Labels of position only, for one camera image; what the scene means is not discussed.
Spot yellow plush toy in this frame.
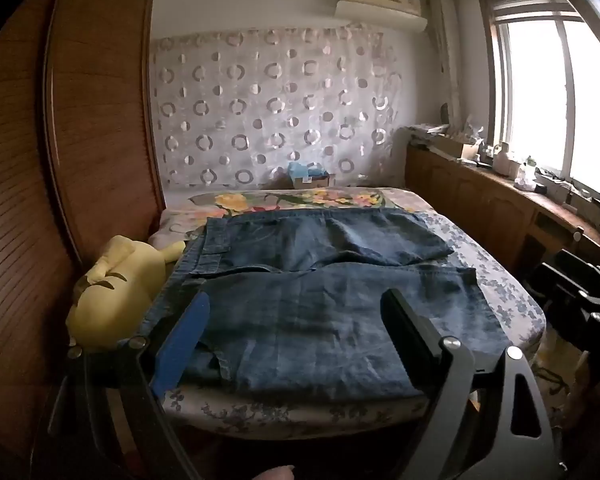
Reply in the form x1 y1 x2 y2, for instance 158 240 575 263
65 235 187 348

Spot bunched patterned window curtain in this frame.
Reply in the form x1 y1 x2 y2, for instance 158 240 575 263
427 0 463 131

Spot wooden low cabinet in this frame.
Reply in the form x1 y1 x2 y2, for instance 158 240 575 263
404 142 600 286

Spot person's left hand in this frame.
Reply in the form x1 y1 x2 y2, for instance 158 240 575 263
257 465 297 480

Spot stack of papers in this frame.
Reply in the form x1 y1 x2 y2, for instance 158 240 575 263
410 122 452 137

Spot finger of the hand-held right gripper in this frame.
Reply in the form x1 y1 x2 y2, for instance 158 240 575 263
530 249 588 311

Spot colourful floral pillow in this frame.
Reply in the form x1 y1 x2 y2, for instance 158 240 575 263
157 186 386 241

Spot blue cloth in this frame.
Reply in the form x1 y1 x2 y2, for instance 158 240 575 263
286 161 326 181

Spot circle-patterned sheer curtain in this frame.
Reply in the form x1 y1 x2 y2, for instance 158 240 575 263
150 27 401 191

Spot window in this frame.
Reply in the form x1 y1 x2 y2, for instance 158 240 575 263
480 0 600 211

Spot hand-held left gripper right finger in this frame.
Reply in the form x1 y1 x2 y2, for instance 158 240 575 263
380 288 566 480

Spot blue denim pants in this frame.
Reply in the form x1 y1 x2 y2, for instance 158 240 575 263
141 208 512 402

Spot open cardboard box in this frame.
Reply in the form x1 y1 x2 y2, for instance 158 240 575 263
432 137 481 161

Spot wooden wardrobe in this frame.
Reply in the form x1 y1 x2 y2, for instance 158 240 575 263
0 0 168 480

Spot white air conditioner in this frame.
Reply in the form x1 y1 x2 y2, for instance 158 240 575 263
334 0 428 35

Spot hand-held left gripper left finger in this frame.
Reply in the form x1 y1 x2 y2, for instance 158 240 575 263
40 291 212 480

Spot small cardboard box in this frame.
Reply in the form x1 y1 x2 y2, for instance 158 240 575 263
286 172 337 190

